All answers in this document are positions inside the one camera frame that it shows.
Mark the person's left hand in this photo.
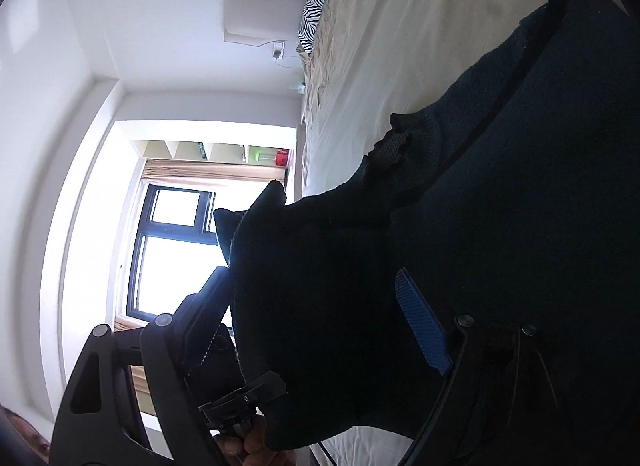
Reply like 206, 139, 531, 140
214, 416, 302, 466

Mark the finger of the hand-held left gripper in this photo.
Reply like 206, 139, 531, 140
192, 327, 241, 397
197, 371, 289, 447

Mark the white wall shelf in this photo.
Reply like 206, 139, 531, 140
131, 139, 292, 167

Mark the tan crumpled blanket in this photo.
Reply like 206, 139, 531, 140
299, 0, 353, 124

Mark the black framed window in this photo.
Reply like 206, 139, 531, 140
126, 184, 237, 325

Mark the bed with beige cover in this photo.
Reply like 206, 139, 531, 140
294, 0, 640, 466

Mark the tan curtain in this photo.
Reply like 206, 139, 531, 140
140, 158, 287, 187

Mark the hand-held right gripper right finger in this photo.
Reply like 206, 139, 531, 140
394, 268, 568, 466

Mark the dark teal knit sweater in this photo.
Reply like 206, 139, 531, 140
214, 0, 640, 453

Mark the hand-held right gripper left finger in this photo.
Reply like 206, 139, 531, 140
50, 266, 237, 466

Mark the zebra print pillow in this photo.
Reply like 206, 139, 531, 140
297, 0, 337, 54

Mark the white nightstand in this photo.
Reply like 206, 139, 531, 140
294, 122, 309, 197

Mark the green translucent container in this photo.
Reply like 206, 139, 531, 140
248, 145, 276, 167

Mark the person's face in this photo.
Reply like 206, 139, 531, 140
0, 405, 53, 466

